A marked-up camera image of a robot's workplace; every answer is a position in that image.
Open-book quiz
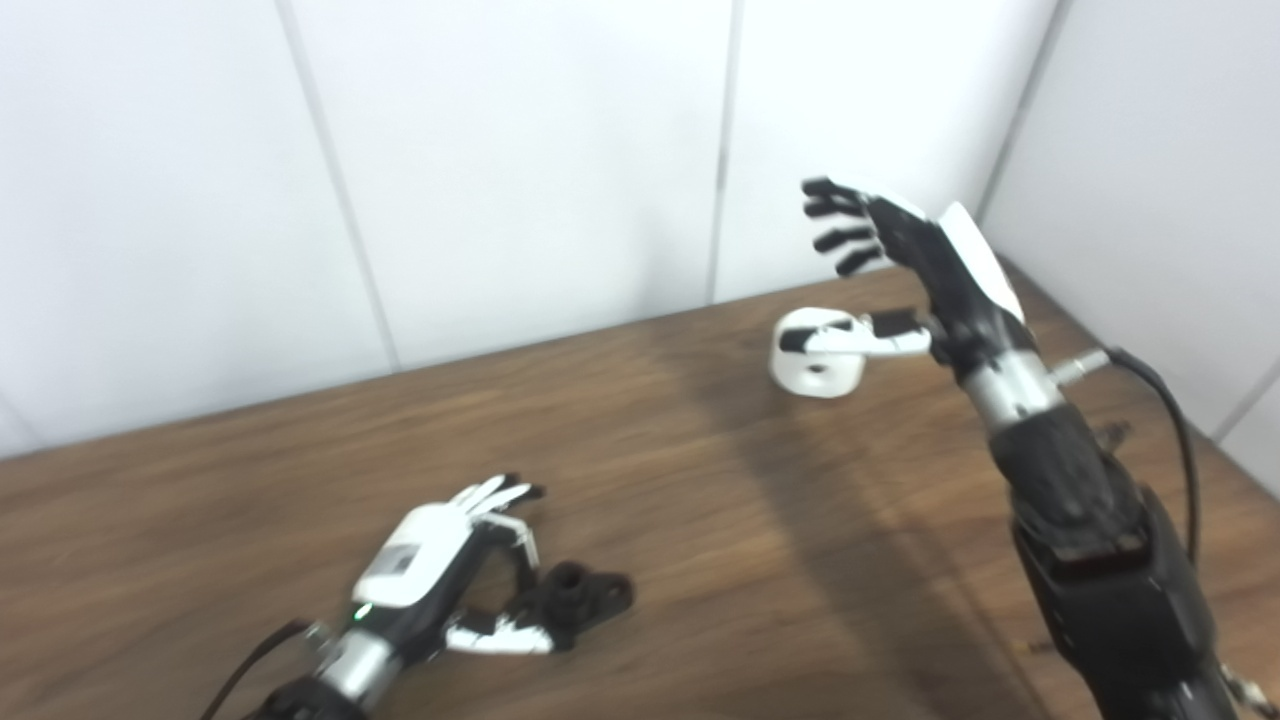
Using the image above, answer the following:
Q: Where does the round white piece with holes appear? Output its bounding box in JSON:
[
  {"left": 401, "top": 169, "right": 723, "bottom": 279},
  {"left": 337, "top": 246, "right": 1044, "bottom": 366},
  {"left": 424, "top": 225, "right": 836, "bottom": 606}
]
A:
[{"left": 768, "top": 307, "right": 869, "bottom": 399}]

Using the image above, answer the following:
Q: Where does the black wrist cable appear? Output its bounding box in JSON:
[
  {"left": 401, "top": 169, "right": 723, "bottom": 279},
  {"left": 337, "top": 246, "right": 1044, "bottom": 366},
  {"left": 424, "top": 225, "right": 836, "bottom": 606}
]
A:
[
  {"left": 200, "top": 618, "right": 331, "bottom": 720},
  {"left": 1050, "top": 347, "right": 1201, "bottom": 566}
]

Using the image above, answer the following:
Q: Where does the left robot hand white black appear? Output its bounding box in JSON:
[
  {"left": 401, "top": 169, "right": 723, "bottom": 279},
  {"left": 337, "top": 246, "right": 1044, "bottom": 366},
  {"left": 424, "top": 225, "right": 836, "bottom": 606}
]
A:
[{"left": 345, "top": 473, "right": 556, "bottom": 661}]

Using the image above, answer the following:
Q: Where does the black flanged holder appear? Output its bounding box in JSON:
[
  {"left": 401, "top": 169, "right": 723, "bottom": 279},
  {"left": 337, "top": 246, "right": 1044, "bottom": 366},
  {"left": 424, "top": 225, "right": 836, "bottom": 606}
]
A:
[{"left": 510, "top": 562, "right": 636, "bottom": 651}]

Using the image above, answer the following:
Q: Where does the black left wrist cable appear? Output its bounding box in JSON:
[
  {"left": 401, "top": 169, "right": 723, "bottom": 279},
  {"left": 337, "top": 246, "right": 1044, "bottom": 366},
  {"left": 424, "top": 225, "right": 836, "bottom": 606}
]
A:
[{"left": 200, "top": 618, "right": 331, "bottom": 720}]

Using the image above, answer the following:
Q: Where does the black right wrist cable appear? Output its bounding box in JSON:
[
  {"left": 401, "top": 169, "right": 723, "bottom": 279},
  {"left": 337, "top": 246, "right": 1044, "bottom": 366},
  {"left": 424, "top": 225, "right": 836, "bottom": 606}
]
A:
[{"left": 1050, "top": 347, "right": 1201, "bottom": 566}]

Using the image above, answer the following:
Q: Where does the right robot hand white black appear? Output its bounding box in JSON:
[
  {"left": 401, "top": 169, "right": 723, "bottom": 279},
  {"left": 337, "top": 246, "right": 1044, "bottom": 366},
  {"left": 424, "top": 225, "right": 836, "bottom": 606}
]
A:
[{"left": 780, "top": 177, "right": 1031, "bottom": 371}]

